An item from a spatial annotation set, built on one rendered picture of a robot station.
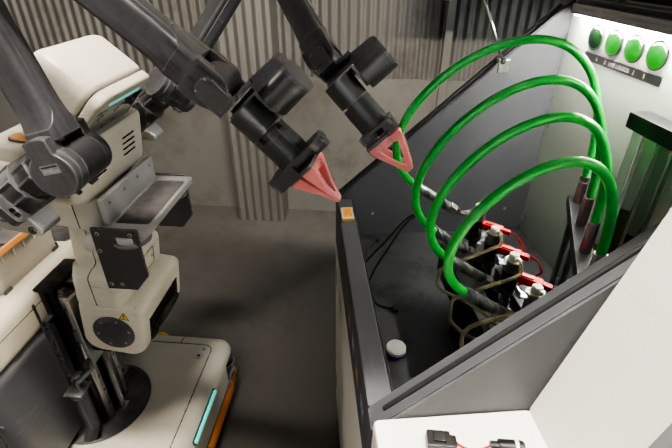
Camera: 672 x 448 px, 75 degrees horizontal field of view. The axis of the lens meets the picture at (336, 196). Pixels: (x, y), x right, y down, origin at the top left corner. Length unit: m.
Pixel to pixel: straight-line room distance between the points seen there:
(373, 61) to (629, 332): 0.52
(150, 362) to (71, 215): 0.80
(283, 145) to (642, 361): 0.50
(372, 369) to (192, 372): 1.02
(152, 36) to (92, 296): 0.70
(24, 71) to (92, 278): 0.53
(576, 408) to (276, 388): 1.44
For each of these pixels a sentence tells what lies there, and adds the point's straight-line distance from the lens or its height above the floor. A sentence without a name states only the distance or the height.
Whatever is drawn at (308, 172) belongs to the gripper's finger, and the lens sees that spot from 0.64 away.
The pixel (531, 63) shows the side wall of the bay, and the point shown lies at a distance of 1.18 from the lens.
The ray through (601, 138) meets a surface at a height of 1.31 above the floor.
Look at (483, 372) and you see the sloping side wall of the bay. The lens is 0.64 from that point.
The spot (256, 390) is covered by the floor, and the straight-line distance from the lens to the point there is 1.94.
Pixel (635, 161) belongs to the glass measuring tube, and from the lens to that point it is 0.98.
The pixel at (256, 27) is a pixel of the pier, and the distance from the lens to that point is 2.46.
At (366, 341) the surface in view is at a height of 0.95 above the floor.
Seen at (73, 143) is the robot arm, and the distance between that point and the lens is 0.81.
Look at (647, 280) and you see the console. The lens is 0.58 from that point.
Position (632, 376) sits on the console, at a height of 1.14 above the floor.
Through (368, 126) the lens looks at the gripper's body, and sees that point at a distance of 0.77.
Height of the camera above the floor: 1.54
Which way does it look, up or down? 29 degrees down
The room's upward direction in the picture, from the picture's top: straight up
